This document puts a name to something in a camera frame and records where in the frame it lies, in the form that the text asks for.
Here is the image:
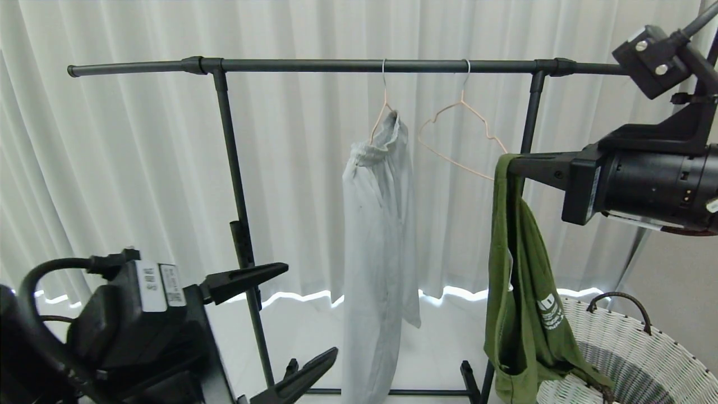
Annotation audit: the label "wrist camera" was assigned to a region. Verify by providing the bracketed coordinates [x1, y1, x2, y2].
[597, 25, 718, 155]
[67, 250, 188, 371]

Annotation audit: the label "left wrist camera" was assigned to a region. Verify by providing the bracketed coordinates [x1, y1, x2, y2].
[67, 250, 188, 371]

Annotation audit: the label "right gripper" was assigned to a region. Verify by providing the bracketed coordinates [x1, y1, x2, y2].
[561, 143, 718, 233]

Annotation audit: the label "white curtain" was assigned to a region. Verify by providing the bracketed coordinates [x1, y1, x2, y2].
[0, 0, 718, 309]

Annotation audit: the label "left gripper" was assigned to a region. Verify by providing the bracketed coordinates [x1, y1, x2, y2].
[101, 262, 339, 404]

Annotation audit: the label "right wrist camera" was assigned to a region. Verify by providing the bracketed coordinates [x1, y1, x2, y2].
[597, 25, 718, 155]

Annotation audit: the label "white laundry basket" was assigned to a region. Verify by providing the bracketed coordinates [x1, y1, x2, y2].
[536, 292, 718, 404]

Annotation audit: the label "black clothes rack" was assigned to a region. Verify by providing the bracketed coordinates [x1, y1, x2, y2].
[67, 56, 629, 404]

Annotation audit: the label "pale grey shorts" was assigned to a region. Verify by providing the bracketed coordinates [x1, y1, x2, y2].
[341, 109, 421, 404]

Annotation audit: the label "pink clothes hanger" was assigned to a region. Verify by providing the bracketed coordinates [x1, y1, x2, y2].
[369, 59, 396, 144]
[417, 59, 508, 181]

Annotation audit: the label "green printed garment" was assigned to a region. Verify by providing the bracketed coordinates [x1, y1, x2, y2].
[484, 154, 615, 404]

